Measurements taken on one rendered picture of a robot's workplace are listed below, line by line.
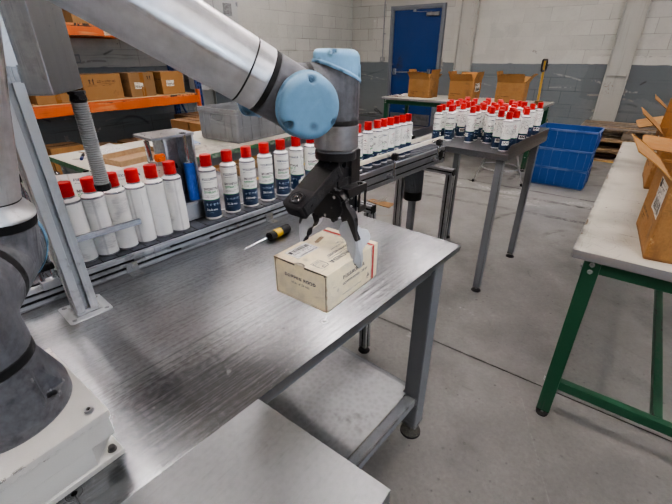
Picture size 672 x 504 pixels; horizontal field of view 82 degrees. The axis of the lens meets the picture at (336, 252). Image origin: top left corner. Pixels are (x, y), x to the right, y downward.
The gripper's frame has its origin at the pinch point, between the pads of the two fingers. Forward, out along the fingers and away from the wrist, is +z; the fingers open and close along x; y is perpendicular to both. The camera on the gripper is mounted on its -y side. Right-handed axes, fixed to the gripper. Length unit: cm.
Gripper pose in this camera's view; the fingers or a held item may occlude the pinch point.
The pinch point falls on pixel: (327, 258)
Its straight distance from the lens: 73.8
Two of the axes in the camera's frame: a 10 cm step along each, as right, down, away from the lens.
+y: 6.0, -3.4, 7.2
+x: -8.0, -2.7, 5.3
